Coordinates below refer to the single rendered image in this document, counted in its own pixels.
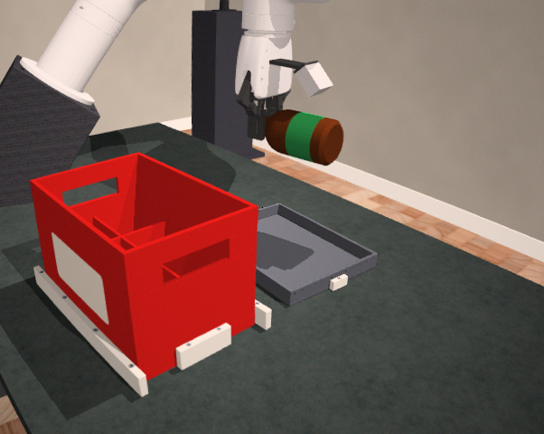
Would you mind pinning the brown bottle with green label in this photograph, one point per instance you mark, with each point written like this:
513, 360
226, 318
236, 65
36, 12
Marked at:
305, 136

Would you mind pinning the red plastic crate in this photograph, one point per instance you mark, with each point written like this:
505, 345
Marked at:
122, 290

